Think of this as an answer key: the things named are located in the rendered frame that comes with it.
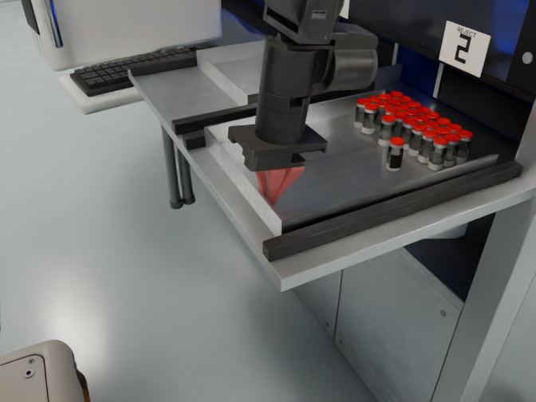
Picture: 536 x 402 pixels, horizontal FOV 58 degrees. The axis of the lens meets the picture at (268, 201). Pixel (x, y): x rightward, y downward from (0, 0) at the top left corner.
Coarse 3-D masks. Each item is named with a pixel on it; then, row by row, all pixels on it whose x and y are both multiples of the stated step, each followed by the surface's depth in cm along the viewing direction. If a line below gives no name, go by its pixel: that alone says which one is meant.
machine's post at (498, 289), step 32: (512, 224) 73; (512, 256) 75; (480, 288) 83; (512, 288) 78; (480, 320) 85; (512, 320) 86; (448, 352) 95; (480, 352) 87; (448, 384) 98; (480, 384) 96
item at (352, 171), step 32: (352, 96) 84; (224, 128) 76; (320, 128) 81; (352, 128) 81; (224, 160) 70; (320, 160) 73; (352, 160) 73; (384, 160) 73; (416, 160) 73; (480, 160) 67; (256, 192) 61; (288, 192) 66; (320, 192) 66; (352, 192) 66; (384, 192) 61; (288, 224) 57
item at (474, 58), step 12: (456, 24) 72; (444, 36) 75; (456, 36) 73; (480, 36) 69; (444, 48) 76; (456, 48) 74; (480, 48) 70; (444, 60) 76; (468, 60) 72; (480, 60) 70; (468, 72) 73; (480, 72) 71
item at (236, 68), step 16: (224, 48) 105; (240, 48) 107; (256, 48) 109; (208, 64) 98; (224, 64) 106; (240, 64) 106; (256, 64) 106; (400, 64) 97; (224, 80) 93; (240, 80) 99; (256, 80) 99; (384, 80) 97; (240, 96) 87; (256, 96) 85
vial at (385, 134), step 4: (384, 116) 75; (388, 116) 75; (392, 116) 75; (384, 120) 74; (388, 120) 74; (392, 120) 74; (380, 124) 76; (384, 124) 75; (388, 124) 74; (392, 124) 75; (380, 128) 75; (384, 128) 75; (388, 128) 74; (392, 128) 75; (380, 132) 76; (384, 132) 75; (388, 132) 75; (392, 132) 75; (380, 136) 76; (384, 136) 75; (388, 136) 75; (392, 136) 76; (380, 140) 76; (384, 140) 76; (388, 140) 76; (380, 144) 76; (384, 144) 76; (388, 144) 76
